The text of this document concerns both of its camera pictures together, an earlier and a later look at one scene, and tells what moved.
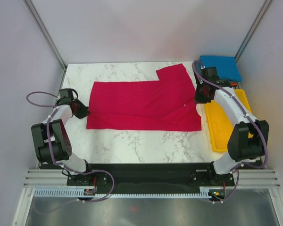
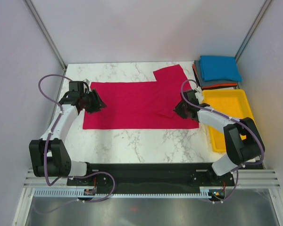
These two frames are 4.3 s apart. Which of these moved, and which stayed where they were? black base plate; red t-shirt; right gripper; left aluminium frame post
Moved: right gripper
Stayed: red t-shirt; left aluminium frame post; black base plate
